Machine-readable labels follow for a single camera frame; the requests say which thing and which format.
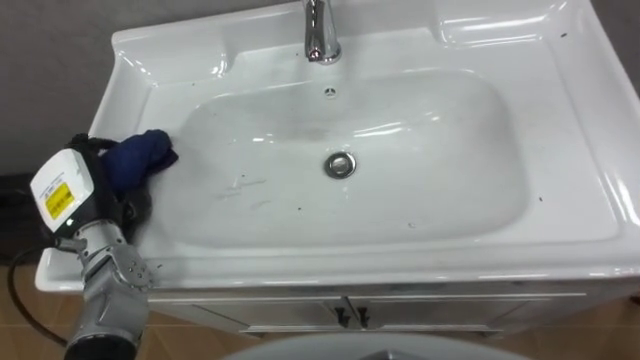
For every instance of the white sink vanity cabinet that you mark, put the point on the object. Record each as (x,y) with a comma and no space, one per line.
(360,165)

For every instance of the chrome faucet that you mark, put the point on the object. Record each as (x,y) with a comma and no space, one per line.
(320,30)

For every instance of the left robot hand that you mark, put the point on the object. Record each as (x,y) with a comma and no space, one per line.
(70,187)

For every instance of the dark blue cloth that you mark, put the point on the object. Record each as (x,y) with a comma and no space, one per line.
(137,155)

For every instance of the chrome sink drain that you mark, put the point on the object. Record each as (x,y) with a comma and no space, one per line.
(340,165)

